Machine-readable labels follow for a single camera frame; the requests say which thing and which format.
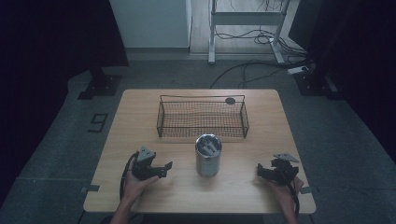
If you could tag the dark curtain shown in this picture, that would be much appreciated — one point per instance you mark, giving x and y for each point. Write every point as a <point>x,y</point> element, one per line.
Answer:
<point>46,46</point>
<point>358,46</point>

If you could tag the person's left hand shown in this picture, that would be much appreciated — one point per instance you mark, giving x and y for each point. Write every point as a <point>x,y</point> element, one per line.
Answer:
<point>135,186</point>

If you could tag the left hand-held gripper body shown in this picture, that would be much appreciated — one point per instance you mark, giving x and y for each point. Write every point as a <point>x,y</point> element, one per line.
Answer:
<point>144,168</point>

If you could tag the black stand base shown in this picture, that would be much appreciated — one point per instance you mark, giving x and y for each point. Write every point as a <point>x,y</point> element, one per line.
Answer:
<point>316,84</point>
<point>101,85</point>

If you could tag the silver metal tumbler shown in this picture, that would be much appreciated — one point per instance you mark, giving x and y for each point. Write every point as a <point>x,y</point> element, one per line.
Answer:
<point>208,161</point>

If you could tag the white power strip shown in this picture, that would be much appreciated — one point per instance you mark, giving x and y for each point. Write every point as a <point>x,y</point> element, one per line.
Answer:
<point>298,69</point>

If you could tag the grey tape strip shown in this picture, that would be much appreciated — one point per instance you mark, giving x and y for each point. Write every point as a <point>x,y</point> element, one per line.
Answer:
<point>306,190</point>
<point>91,188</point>

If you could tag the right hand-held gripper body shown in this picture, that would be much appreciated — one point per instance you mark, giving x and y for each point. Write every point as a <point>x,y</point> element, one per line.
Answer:
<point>285,172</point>

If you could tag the person's right hand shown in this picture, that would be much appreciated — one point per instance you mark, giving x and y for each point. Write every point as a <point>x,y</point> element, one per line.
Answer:
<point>288,193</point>

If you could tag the round black basket tag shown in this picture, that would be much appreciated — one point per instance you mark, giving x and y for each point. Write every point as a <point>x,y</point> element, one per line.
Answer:
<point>230,100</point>

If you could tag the white metal desk frame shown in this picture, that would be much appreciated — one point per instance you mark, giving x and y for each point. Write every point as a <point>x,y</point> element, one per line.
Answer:
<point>246,18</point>

